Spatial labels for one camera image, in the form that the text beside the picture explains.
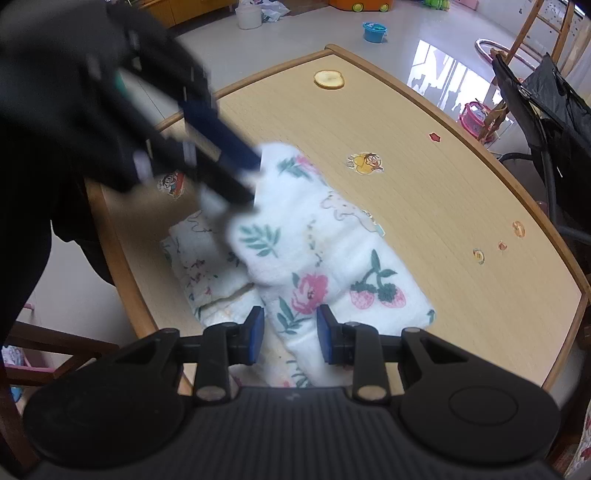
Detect white floral baby jacket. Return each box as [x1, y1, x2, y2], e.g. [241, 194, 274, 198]
[224, 143, 436, 387]

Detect black folding stroller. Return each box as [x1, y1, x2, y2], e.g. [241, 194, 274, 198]
[492, 55, 590, 244]

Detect folded white floral garment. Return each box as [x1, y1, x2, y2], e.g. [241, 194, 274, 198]
[160, 210, 262, 327]

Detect white paper roll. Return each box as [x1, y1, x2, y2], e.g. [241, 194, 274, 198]
[235, 3, 263, 30]

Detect yellow cartoon sticker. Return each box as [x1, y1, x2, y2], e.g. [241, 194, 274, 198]
[346, 152, 384, 175]

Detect white plastic bag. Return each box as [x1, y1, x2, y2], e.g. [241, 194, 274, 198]
[238, 0, 290, 23]

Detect yellow round sticker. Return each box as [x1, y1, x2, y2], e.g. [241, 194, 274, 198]
[314, 70, 345, 90]

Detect wooden low table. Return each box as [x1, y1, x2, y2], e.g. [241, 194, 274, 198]
[88, 46, 589, 389]

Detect orange toy storage box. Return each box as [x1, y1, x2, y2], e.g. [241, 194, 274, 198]
[328, 0, 394, 13]

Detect blue toy bucket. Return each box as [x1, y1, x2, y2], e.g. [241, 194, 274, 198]
[363, 22, 388, 44]

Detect pink toy basket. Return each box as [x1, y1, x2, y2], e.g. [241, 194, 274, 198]
[459, 100, 496, 143]

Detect wooden chair frame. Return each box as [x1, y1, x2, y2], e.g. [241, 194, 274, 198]
[476, 0, 576, 142]

